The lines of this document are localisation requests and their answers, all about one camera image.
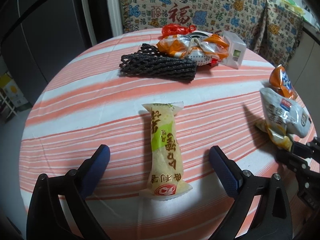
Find silver white snack wrapper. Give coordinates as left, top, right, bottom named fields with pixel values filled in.
left=255, top=87, right=312, bottom=152

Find yellow green bread wrapper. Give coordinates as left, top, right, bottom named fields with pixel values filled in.
left=139, top=101, right=193, bottom=200

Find orange Fanta snack bag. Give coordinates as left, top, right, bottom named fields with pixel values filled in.
left=269, top=64, right=298, bottom=100

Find black foam net sleeve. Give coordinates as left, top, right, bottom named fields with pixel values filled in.
left=119, top=43, right=197, bottom=83

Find clear Kuromi plastic box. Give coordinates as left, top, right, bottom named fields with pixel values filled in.
left=221, top=31, right=247, bottom=69

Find orange white plastic bag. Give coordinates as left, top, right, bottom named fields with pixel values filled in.
left=157, top=34, right=229, bottom=66

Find red plastic bag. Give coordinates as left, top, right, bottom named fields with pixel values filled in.
left=162, top=23, right=196, bottom=38

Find crushed red soda can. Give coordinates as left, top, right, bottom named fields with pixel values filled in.
left=188, top=31, right=211, bottom=38

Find white kitchen cabinets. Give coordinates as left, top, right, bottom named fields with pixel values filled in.
left=286, top=27, right=320, bottom=100

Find striped orange white tablecloth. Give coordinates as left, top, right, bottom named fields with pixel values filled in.
left=18, top=28, right=317, bottom=240

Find yellow cardboard box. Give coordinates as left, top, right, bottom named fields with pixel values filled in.
left=1, top=72, right=30, bottom=112

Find yellow green cups set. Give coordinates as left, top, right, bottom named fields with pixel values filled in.
left=280, top=0, right=305, bottom=16

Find dark grey refrigerator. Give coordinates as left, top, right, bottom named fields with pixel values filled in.
left=1, top=0, right=91, bottom=105

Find patterned fu character blanket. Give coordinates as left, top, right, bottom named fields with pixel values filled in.
left=120, top=0, right=303, bottom=66

